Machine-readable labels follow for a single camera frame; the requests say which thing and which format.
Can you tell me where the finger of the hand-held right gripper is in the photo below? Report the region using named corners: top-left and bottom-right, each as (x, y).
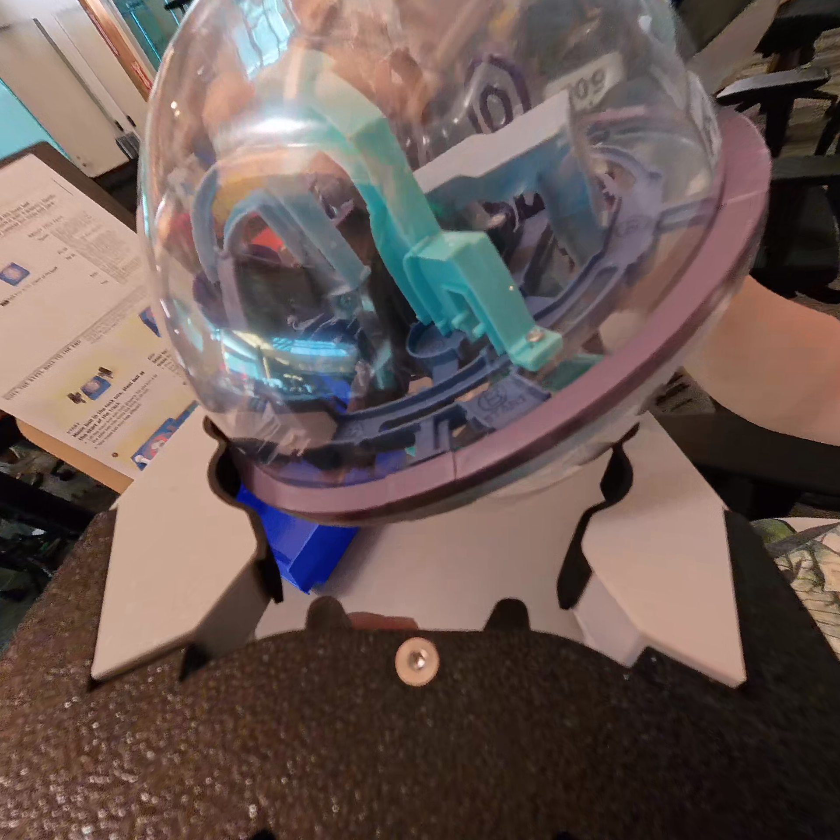
top-left (686, 0), bottom-right (785, 76)

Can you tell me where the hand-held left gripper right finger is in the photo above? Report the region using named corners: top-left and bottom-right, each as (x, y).
top-left (556, 410), bottom-right (749, 689)

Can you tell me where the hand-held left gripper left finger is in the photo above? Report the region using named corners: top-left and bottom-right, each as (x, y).
top-left (91, 413), bottom-right (284, 682)

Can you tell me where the clear plastic maze ball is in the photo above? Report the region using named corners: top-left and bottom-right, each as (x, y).
top-left (136, 0), bottom-right (774, 526)

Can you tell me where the person's right forearm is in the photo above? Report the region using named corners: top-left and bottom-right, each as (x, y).
top-left (682, 272), bottom-right (840, 447)

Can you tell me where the blue plastic bin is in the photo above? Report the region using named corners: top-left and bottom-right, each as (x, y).
top-left (235, 482), bottom-right (361, 595)

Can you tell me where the black office chair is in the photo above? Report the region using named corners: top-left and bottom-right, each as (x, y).
top-left (715, 0), bottom-right (840, 303)

